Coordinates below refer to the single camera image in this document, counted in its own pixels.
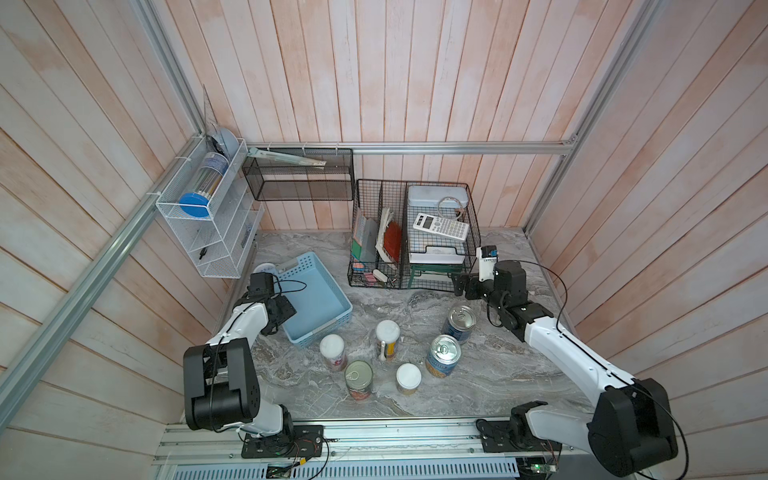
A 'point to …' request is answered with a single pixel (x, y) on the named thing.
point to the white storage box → (437, 197)
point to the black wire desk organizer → (412, 235)
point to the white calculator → (441, 226)
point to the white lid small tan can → (408, 378)
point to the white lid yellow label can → (388, 331)
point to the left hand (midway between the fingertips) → (283, 316)
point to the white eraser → (380, 275)
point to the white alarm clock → (266, 268)
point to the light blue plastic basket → (321, 303)
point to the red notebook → (393, 240)
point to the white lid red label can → (332, 348)
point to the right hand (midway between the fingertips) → (465, 270)
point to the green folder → (433, 268)
